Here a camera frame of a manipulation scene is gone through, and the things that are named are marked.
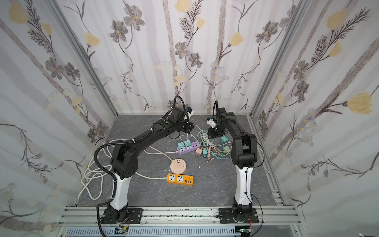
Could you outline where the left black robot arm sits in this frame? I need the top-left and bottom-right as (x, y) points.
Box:
(93, 95), (194, 226)

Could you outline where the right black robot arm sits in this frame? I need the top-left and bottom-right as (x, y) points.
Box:
(207, 101), (259, 223)

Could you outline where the purple power strip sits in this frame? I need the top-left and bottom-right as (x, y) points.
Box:
(177, 141), (200, 155)

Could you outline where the pink charger adapter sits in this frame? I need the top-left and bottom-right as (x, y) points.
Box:
(194, 148), (203, 156)

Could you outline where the pink round power socket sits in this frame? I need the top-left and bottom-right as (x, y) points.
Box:
(170, 159), (187, 174)

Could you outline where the orange power strip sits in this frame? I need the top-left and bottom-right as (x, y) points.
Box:
(166, 174), (194, 186)

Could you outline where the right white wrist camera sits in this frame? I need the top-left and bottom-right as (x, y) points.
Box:
(206, 116), (216, 128)

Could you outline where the teal cable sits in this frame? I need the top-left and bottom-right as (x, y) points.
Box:
(207, 139), (235, 161)

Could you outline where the pink multi-head cable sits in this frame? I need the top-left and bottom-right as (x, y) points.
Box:
(206, 145), (232, 164)

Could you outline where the beige round socket cord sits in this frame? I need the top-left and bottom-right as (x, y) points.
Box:
(85, 139), (178, 166)

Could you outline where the white orange strip cord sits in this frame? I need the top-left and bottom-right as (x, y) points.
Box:
(76, 139), (168, 200)

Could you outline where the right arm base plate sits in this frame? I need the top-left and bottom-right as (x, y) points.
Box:
(216, 207), (259, 224)

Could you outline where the aluminium front rail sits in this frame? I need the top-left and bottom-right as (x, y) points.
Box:
(57, 206), (301, 228)

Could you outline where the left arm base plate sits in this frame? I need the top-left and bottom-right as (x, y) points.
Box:
(100, 207), (143, 224)

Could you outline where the white vented cable duct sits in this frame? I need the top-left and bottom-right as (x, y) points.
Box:
(65, 226), (242, 237)

